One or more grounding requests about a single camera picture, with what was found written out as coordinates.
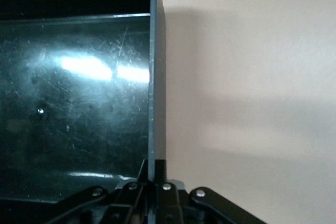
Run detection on black rectangular plastic tray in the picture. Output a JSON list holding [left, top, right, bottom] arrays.
[[0, 0, 169, 224]]

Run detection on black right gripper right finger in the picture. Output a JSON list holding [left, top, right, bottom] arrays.
[[153, 158, 266, 224]]

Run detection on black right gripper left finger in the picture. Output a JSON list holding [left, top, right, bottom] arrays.
[[52, 158, 151, 224]]

